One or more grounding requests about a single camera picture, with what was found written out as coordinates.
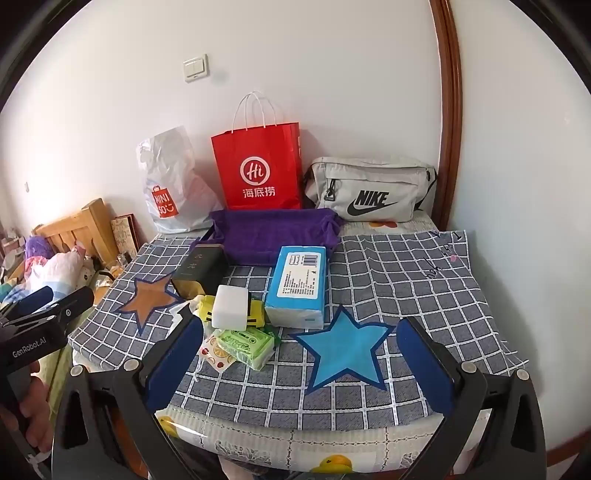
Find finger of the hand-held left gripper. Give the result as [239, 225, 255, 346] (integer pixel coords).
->
[28, 287, 95, 326]
[7, 286, 54, 321]

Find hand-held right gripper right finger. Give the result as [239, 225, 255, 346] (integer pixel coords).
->
[396, 316, 548, 480]

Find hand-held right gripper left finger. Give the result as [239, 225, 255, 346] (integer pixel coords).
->
[51, 306, 204, 480]

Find fruit print tissue packet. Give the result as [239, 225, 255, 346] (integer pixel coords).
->
[196, 330, 232, 370]

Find light green tissue packet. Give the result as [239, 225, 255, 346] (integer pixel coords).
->
[217, 327, 276, 371]

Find white tissue pack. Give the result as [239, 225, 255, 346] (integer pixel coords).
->
[215, 285, 251, 330]

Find yellow snack packet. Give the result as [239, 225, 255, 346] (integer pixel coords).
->
[187, 295, 266, 329]

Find purple fabric storage tray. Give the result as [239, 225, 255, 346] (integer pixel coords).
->
[198, 208, 347, 267]

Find person's left hand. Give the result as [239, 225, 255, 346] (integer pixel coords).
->
[0, 360, 54, 455]

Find floral bedding pile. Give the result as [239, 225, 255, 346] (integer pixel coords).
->
[0, 249, 98, 315]

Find green bed sheet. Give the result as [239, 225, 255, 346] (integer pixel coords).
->
[44, 342, 81, 418]

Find purple plush toy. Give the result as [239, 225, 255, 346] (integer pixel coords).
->
[25, 235, 54, 259]

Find wooden bed headboard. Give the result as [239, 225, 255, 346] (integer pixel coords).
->
[32, 198, 114, 273]

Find grey checked cloth with stars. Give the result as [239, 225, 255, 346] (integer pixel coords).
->
[68, 229, 529, 418]

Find book with patterned cover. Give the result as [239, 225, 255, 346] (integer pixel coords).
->
[110, 213, 139, 259]

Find dark green tea tin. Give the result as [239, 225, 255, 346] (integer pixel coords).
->
[171, 243, 230, 297]

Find white printed table cover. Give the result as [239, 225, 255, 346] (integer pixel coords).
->
[154, 215, 492, 480]

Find blue tissue pack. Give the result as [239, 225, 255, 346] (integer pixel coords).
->
[264, 245, 328, 330]

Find white plastic shopping bag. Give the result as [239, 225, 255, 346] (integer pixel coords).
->
[135, 126, 225, 234]

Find grey waist bag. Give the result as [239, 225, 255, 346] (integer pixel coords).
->
[302, 156, 438, 223]

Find red paper shopping bag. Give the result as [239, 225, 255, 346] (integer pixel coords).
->
[211, 91, 304, 210]

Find white wall light switch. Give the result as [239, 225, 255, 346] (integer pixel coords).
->
[183, 54, 209, 83]

